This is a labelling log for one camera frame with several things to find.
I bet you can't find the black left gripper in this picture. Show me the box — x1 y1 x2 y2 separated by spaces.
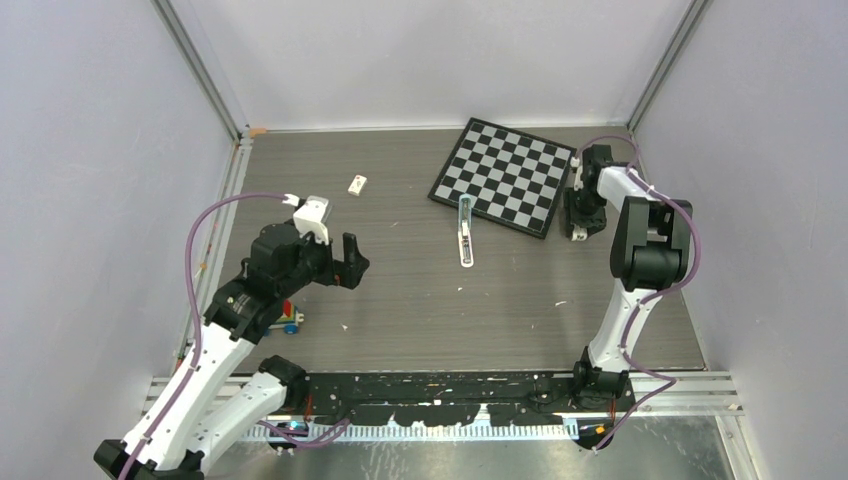
278 225 368 298

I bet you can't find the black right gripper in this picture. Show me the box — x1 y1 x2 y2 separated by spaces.
562 185 606 237

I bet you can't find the white staple box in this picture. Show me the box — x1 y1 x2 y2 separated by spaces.
570 225 588 242

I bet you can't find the small white domino tile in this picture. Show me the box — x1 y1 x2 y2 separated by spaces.
347 175 368 197

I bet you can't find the light blue white stapler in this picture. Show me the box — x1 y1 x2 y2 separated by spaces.
457 194 474 268

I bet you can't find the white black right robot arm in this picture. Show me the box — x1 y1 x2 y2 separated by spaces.
564 144 693 411

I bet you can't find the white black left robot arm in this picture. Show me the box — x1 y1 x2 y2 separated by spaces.
94 221 370 479

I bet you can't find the black white chessboard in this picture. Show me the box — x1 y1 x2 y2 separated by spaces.
428 117 576 239

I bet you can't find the colourful wooden toy car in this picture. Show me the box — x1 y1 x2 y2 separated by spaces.
264 299 305 337

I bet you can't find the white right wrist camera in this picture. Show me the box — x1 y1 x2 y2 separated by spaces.
570 157 584 191

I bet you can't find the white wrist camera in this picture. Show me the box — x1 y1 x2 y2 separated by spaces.
292 195 332 245
570 157 584 191

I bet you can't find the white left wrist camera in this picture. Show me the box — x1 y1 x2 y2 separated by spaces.
292 195 332 245

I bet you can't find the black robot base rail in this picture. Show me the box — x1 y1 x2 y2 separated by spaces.
279 371 635 427

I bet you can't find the right aluminium corner post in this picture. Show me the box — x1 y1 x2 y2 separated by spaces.
626 0 712 134

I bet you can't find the aluminium corner post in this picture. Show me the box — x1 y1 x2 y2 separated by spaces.
151 0 243 143
626 0 712 134

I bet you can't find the left aluminium corner post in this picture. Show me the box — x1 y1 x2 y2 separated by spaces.
151 0 243 143

